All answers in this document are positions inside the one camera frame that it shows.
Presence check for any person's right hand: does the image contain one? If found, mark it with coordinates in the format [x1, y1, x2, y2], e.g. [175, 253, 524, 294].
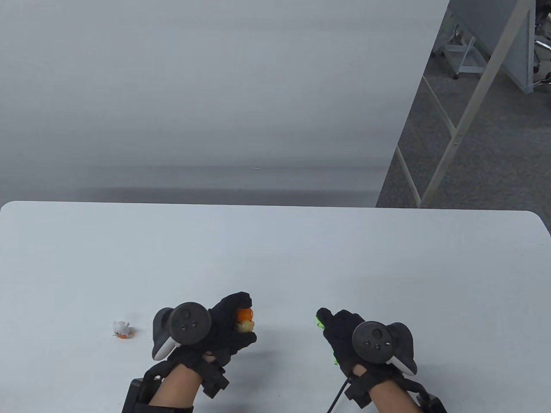
[316, 308, 366, 378]

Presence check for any person's left hand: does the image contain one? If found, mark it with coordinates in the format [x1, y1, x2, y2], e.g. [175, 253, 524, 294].
[170, 293, 257, 368]

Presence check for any green cleaning cloth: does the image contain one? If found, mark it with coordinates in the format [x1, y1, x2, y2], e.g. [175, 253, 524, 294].
[316, 314, 339, 366]

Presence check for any orange-shelled tan dog ornament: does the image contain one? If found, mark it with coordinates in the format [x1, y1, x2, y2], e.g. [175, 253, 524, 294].
[235, 308, 255, 333]

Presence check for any person's left forearm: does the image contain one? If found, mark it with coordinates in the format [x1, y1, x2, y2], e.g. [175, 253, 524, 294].
[149, 364, 204, 413]

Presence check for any person's right forearm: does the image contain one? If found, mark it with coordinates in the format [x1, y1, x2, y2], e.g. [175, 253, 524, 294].
[369, 379, 424, 413]

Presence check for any right grey black controller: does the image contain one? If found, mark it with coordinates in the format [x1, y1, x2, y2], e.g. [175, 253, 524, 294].
[352, 321, 418, 377]

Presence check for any grey black controller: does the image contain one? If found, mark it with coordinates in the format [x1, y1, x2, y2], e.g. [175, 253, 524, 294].
[352, 321, 418, 377]
[152, 302, 212, 361]

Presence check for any left grey black controller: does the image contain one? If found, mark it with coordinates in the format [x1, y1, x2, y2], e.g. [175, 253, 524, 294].
[152, 302, 212, 361]

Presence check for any white backdrop panel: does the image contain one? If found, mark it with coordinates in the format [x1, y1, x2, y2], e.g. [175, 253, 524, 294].
[0, 0, 451, 208]

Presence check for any grey partition panel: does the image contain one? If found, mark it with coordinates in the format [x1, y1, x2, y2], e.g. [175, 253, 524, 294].
[450, 0, 536, 93]

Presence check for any office chair base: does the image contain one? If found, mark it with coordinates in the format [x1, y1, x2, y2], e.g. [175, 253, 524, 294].
[533, 0, 551, 89]

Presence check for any black left wrist mount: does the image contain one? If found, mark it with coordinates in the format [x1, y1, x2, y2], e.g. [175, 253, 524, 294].
[122, 353, 229, 413]

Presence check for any black cable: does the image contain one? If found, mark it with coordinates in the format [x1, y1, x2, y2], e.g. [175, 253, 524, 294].
[326, 379, 350, 413]

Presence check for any white metal support frame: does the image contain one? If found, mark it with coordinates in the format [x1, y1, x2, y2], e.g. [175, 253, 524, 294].
[394, 0, 536, 208]

